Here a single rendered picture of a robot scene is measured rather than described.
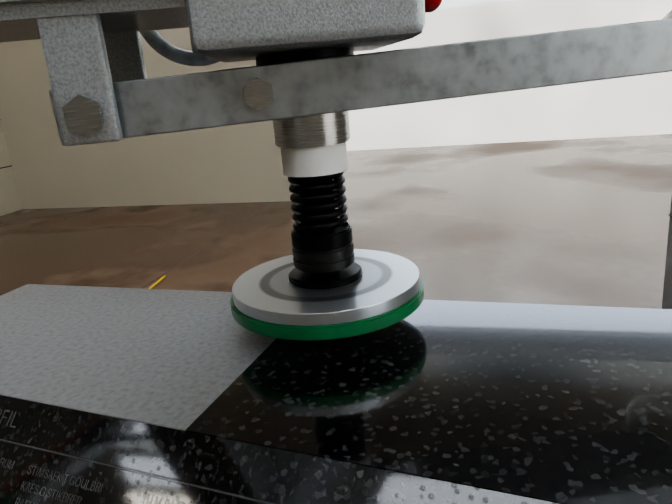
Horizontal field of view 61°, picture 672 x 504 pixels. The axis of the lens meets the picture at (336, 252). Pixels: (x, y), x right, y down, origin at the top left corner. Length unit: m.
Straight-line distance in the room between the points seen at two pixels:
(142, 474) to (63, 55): 0.36
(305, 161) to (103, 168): 6.08
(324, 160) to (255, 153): 5.17
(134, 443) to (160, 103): 0.30
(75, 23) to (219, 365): 0.34
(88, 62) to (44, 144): 6.48
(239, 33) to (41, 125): 6.53
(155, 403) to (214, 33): 0.33
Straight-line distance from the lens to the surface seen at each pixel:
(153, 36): 0.78
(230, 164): 5.88
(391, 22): 0.52
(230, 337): 0.67
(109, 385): 0.63
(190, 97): 0.56
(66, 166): 6.91
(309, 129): 0.58
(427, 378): 0.55
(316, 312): 0.56
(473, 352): 0.60
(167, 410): 0.56
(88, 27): 0.55
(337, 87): 0.56
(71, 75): 0.56
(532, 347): 0.61
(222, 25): 0.51
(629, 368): 0.59
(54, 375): 0.68
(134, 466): 0.55
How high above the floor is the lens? 1.14
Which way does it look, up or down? 17 degrees down
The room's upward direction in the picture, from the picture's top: 5 degrees counter-clockwise
